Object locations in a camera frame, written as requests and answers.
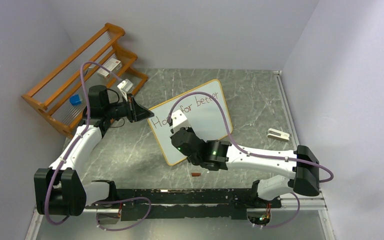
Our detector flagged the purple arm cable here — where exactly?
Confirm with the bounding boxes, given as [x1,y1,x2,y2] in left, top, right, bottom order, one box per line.
[44,61,125,226]
[167,91,335,184]

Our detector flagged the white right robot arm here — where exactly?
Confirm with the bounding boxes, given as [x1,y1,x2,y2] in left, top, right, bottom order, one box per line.
[170,127,320,207]

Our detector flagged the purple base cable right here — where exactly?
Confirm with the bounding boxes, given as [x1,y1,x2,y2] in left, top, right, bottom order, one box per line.
[251,192,301,230]

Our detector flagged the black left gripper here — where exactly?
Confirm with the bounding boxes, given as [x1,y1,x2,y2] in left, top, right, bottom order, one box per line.
[104,94,154,123]

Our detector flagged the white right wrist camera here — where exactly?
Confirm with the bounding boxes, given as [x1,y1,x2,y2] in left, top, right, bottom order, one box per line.
[169,109,191,134]

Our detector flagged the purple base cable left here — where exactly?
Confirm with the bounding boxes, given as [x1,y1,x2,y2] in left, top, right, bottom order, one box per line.
[92,197,153,232]

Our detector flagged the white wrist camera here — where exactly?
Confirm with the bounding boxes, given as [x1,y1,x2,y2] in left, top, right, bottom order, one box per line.
[169,109,191,134]
[116,78,134,101]

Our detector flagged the yellow framed whiteboard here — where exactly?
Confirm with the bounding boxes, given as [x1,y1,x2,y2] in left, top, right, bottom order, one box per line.
[147,79,233,166]

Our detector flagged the blue cube block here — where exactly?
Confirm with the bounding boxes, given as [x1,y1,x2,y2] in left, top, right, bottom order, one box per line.
[68,94,83,106]

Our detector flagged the grey cardboard box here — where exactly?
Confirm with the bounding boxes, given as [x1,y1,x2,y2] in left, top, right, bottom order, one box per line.
[96,57,122,80]

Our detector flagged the orange wooden rack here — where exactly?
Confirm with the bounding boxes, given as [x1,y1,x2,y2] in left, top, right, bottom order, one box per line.
[21,23,149,138]

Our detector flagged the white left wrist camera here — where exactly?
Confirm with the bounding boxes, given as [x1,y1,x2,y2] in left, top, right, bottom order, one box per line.
[116,78,134,101]

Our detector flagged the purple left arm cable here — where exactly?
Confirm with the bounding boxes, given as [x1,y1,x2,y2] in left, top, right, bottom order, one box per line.
[44,61,125,226]

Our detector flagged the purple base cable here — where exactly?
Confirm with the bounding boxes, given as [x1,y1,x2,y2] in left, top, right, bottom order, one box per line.
[92,197,153,232]
[251,192,301,230]

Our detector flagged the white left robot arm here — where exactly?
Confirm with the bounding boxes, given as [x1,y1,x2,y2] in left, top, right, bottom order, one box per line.
[33,85,154,216]

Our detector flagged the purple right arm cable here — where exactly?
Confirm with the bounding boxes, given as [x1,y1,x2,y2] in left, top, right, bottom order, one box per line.
[167,91,335,184]

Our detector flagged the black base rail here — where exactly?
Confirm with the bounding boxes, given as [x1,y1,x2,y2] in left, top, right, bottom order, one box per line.
[85,182,282,221]

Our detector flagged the white whiteboard eraser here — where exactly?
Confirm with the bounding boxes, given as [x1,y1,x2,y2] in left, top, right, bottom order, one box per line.
[267,128,290,142]

